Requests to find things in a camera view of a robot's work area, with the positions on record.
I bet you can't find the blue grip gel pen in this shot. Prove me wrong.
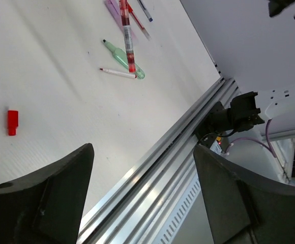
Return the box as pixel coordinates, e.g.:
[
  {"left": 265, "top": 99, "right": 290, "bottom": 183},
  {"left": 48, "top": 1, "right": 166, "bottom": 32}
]
[{"left": 137, "top": 0, "right": 153, "bottom": 22}]

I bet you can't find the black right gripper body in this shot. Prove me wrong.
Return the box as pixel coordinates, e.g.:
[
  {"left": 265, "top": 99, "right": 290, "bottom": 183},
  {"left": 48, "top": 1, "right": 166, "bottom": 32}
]
[{"left": 267, "top": 0, "right": 295, "bottom": 21}]

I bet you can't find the white slotted cable duct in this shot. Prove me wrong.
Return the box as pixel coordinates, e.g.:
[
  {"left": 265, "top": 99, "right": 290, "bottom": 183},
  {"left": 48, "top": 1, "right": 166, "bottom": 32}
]
[{"left": 152, "top": 174, "right": 201, "bottom": 244}]

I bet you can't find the aluminium frame rail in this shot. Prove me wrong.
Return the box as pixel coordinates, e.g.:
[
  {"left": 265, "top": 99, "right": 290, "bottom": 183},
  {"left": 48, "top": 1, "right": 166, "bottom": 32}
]
[{"left": 77, "top": 79, "right": 239, "bottom": 243}]

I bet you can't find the red grip gel pen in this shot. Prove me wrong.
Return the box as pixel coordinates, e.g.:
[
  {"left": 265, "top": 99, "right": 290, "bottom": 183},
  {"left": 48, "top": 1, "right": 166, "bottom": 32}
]
[{"left": 127, "top": 3, "right": 151, "bottom": 40}]

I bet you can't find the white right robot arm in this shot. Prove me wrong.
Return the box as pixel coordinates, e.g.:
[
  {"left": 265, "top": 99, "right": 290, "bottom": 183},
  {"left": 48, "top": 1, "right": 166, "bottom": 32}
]
[{"left": 197, "top": 1, "right": 295, "bottom": 137}]

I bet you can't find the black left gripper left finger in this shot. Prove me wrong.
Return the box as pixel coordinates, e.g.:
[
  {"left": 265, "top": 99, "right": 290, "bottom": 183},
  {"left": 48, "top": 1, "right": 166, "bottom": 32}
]
[{"left": 0, "top": 143, "right": 94, "bottom": 243}]

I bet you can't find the thin white red marker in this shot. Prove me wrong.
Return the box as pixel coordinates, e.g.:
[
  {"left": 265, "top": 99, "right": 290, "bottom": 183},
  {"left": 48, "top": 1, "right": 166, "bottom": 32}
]
[{"left": 99, "top": 68, "right": 137, "bottom": 79}]

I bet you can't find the red marker cap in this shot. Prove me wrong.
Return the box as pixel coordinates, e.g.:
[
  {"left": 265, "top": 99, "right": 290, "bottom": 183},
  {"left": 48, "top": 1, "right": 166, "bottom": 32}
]
[{"left": 7, "top": 110, "right": 18, "bottom": 136}]

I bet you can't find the green highlighter pen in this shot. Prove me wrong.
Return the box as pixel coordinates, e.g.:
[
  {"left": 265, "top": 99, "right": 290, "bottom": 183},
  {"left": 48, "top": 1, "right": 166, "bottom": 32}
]
[{"left": 102, "top": 39, "right": 145, "bottom": 79}]

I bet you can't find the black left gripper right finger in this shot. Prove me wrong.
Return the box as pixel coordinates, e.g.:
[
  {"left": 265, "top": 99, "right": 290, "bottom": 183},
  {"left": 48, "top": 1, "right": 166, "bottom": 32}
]
[{"left": 193, "top": 145, "right": 295, "bottom": 243}]

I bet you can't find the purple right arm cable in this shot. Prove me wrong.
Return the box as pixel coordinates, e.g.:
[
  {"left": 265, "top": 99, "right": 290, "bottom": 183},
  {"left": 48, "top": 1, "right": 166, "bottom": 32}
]
[{"left": 226, "top": 118, "right": 280, "bottom": 160}]

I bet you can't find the right circuit board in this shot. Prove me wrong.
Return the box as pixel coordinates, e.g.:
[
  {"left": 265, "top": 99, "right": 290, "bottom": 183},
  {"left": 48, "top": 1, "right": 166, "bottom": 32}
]
[{"left": 209, "top": 137, "right": 229, "bottom": 155}]

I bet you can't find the red ink clear pen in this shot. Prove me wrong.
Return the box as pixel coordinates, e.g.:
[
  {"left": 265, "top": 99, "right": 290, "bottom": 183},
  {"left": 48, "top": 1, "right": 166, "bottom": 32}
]
[{"left": 119, "top": 0, "right": 136, "bottom": 73}]

